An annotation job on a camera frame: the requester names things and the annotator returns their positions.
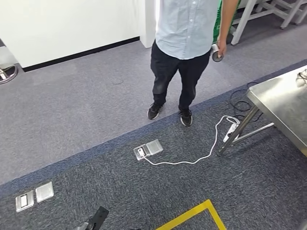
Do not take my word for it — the person's left hand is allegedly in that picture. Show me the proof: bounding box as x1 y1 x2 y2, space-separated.
216 38 228 58

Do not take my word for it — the round handheld controller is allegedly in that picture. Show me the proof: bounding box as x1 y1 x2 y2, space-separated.
211 44 224 63

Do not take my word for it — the stainless steel workbench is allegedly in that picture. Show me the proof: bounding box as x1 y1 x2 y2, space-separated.
217 65 307 159

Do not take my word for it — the green plastic crate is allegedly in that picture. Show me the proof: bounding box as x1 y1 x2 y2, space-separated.
212 0 241 44

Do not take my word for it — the person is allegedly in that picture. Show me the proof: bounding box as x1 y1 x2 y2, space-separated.
147 0 240 127

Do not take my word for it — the white power strip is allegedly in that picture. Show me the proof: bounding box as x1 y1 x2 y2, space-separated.
222 122 240 143

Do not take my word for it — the steel floor socket box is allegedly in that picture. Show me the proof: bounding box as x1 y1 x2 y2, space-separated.
133 139 163 161
15 181 54 213

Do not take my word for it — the yellow floor tape outline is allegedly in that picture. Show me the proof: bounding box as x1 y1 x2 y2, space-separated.
154 199 227 230

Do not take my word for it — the chrome stanchion base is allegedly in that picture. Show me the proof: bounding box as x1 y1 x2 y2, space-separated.
0 64 18 85

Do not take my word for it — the white metal table frame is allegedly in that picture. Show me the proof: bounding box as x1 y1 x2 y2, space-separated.
230 0 307 46

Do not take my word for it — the black floor cable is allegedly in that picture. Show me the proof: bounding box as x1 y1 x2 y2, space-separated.
229 81 265 124

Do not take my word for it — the white power cable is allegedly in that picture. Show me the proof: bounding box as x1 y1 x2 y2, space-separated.
141 115 240 166

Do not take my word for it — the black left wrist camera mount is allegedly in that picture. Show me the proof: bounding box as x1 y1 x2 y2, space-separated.
73 206 110 230

